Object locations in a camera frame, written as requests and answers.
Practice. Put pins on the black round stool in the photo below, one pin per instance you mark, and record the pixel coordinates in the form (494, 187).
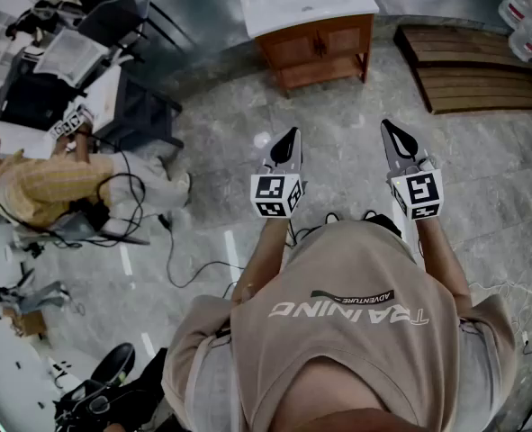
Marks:
(112, 362)

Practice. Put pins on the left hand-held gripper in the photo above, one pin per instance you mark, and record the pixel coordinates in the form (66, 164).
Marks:
(270, 196)

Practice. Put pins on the person's neck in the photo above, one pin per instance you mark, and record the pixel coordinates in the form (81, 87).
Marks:
(351, 389)

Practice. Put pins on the grey metal chair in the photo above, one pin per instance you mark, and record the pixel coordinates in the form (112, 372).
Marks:
(81, 230)

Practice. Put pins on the dark grey office chair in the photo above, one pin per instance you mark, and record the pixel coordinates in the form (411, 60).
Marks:
(110, 20)

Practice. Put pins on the wooden sink cabinet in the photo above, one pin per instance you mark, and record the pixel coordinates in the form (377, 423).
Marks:
(319, 74)

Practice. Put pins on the black equipment bag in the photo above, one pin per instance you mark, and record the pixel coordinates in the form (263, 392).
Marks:
(126, 398)

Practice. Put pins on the person's left forearm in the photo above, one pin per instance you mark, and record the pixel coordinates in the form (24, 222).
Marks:
(265, 250)

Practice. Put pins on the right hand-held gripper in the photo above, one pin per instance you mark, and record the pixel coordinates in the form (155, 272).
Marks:
(421, 194)

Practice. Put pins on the wooden cabinet door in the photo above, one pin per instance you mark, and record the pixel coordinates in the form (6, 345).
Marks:
(342, 38)
(299, 50)

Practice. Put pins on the black machine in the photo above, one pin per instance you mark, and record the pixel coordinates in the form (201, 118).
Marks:
(31, 101)

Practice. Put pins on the person's right forearm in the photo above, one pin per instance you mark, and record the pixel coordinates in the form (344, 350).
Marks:
(441, 259)

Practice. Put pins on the brown cardboard box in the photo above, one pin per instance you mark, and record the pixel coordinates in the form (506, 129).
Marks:
(29, 324)

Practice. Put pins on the metal sink drain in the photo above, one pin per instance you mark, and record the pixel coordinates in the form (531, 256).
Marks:
(308, 9)

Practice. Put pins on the white mesh office chair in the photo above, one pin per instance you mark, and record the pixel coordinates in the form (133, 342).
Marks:
(67, 54)

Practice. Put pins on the dark wooden slatted platform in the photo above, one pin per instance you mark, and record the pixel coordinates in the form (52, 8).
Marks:
(472, 74)

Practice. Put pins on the white ceramic sink basin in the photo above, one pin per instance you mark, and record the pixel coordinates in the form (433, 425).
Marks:
(292, 2)

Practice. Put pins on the person's beige t-shirt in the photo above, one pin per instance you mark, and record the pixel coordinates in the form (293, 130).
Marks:
(337, 277)

